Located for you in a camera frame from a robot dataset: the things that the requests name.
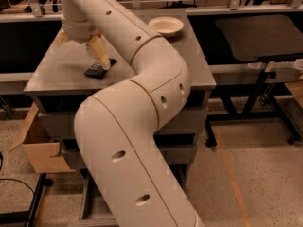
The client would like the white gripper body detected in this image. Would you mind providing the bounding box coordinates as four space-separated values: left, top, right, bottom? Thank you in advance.
62 15 98 44

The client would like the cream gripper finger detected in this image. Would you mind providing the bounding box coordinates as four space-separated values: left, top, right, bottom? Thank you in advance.
88 36 111 70
56 30 69 44

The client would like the dark blue rxbar wrapper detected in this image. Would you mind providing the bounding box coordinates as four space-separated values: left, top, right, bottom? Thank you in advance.
84 61 107 79

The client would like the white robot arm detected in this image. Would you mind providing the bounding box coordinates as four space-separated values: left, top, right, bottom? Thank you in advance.
62 0 204 227

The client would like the grey drawer cabinet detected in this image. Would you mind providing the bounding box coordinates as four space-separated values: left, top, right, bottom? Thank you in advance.
25 9 216 173

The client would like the open bottom drawer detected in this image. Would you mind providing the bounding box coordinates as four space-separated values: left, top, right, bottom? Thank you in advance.
72 164 203 227

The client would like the red apple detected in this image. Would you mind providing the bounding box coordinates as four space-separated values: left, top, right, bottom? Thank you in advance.
96 31 102 38

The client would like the white bowl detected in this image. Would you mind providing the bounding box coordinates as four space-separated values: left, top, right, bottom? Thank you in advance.
148 16 184 38

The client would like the cardboard box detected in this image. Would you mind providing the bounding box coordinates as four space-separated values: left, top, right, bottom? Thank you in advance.
9 103 74 173

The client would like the black cable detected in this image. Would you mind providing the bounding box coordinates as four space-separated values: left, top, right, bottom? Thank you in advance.
0 150 36 197

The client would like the black table with frame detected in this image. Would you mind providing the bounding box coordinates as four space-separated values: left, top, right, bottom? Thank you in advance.
188 10 302 147

